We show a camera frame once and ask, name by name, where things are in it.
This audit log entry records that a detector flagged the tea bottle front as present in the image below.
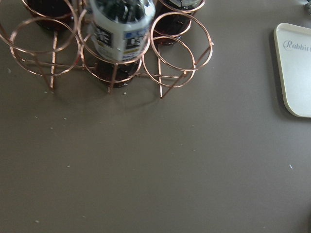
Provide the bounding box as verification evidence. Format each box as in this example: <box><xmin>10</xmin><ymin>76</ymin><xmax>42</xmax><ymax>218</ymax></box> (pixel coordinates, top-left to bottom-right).
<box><xmin>89</xmin><ymin>0</ymin><xmax>156</xmax><ymax>87</ymax></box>

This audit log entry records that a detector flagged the copper wire bottle rack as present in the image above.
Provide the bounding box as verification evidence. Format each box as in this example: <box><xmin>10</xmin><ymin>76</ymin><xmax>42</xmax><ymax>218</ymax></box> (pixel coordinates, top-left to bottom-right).
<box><xmin>0</xmin><ymin>0</ymin><xmax>214</xmax><ymax>98</ymax></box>

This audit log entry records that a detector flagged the tea bottle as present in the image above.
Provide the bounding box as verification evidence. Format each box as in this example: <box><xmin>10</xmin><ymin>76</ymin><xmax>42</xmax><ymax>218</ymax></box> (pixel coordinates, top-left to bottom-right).
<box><xmin>89</xmin><ymin>0</ymin><xmax>156</xmax><ymax>87</ymax></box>
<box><xmin>154</xmin><ymin>0</ymin><xmax>205</xmax><ymax>46</ymax></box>
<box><xmin>25</xmin><ymin>0</ymin><xmax>72</xmax><ymax>31</ymax></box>

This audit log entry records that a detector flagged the cream rabbit tray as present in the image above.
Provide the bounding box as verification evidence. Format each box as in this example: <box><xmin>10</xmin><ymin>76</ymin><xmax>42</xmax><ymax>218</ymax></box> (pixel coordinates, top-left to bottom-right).
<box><xmin>274</xmin><ymin>23</ymin><xmax>311</xmax><ymax>118</ymax></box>

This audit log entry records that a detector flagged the tea bottle middle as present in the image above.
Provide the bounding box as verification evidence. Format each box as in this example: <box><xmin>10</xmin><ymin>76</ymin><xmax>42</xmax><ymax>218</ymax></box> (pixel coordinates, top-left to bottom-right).
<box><xmin>154</xmin><ymin>0</ymin><xmax>205</xmax><ymax>46</ymax></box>

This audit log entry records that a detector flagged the tea bottle back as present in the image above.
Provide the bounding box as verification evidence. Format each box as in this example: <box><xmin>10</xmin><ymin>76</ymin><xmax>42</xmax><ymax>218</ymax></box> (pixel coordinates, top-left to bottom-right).
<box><xmin>25</xmin><ymin>0</ymin><xmax>72</xmax><ymax>31</ymax></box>

